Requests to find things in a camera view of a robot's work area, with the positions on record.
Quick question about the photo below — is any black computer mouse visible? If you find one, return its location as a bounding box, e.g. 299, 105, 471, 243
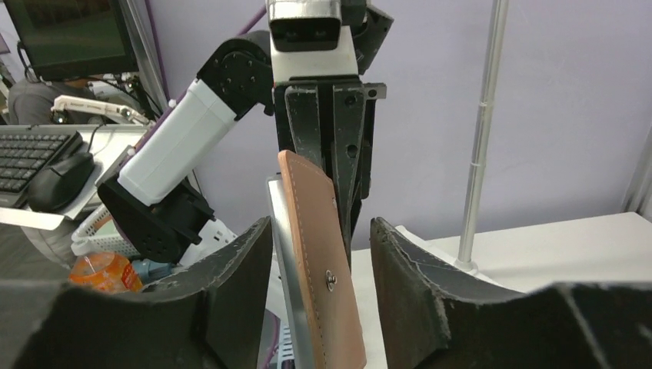
27, 152, 96, 213

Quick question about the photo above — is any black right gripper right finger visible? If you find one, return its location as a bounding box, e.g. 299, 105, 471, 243
370, 218, 651, 368

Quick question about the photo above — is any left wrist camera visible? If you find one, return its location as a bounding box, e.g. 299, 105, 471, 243
266, 0, 367, 85

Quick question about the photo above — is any silver clothes rack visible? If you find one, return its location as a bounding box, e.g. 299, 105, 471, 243
397, 0, 511, 286

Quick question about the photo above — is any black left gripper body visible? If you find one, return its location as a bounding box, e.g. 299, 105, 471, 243
272, 1, 394, 199

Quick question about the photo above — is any orange drink bottle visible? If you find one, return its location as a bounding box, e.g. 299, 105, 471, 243
68, 252, 143, 294

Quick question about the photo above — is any person with headset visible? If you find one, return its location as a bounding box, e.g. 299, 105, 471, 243
8, 79, 96, 125

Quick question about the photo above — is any black keyboard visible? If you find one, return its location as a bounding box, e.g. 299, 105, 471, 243
1, 126, 83, 208

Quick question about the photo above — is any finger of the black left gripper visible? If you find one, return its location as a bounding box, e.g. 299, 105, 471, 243
284, 85, 323, 168
332, 84, 365, 262

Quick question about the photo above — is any black computer monitor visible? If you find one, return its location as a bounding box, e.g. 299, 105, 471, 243
4, 1, 138, 81

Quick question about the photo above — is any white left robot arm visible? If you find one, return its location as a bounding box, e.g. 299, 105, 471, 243
98, 1, 394, 265

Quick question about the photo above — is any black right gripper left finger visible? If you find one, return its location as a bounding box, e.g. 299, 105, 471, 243
1, 217, 272, 368

